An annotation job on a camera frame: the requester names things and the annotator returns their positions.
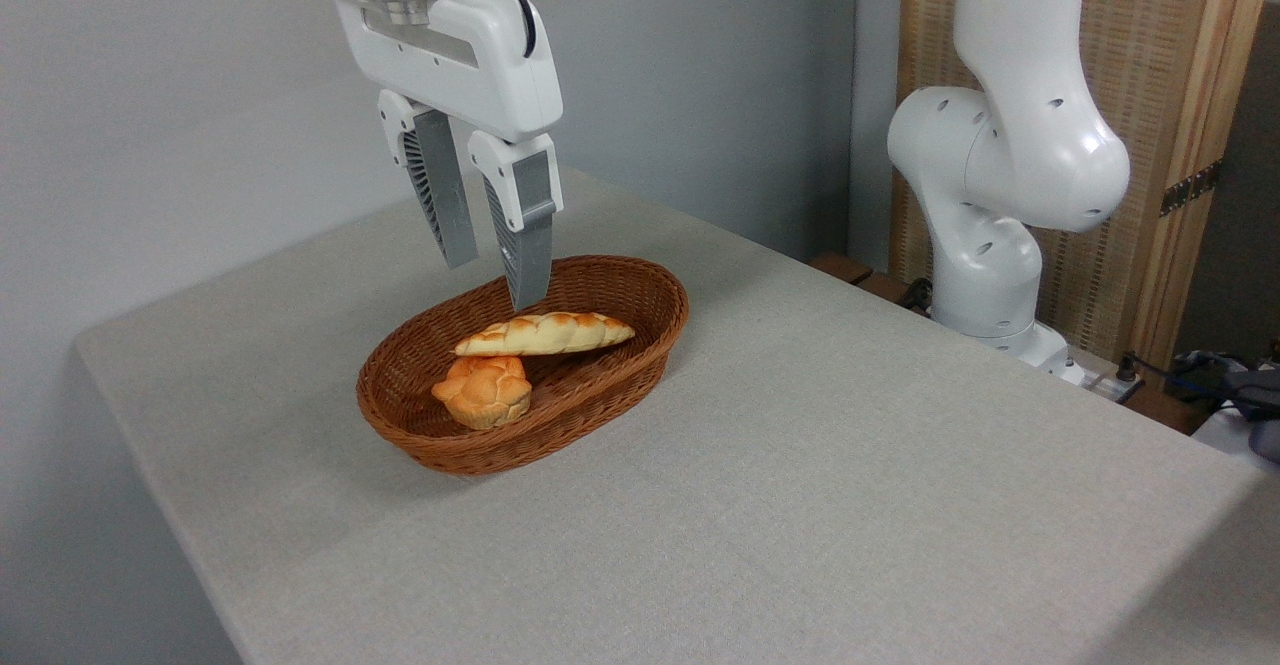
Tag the dark grey bag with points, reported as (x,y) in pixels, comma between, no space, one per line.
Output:
(1258,400)

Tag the long braided bread loaf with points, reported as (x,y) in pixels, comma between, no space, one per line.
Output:
(545,334)

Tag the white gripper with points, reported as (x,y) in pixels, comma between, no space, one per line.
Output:
(470,65)

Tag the grey tablecloth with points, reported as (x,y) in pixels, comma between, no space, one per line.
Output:
(800,505)

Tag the brown wicker oval basket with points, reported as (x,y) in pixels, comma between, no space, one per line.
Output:
(600,385)

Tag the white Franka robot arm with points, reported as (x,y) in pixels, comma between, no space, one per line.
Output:
(1000,145)

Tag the black metal screen hinge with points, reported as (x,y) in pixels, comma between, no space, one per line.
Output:
(1190,188)

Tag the round knotted bread roll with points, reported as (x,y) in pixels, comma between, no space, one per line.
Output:
(485,393)

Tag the white power strip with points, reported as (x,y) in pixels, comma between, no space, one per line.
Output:
(1112,387)

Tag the wooden woven folding screen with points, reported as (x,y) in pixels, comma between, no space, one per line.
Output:
(1160,45)

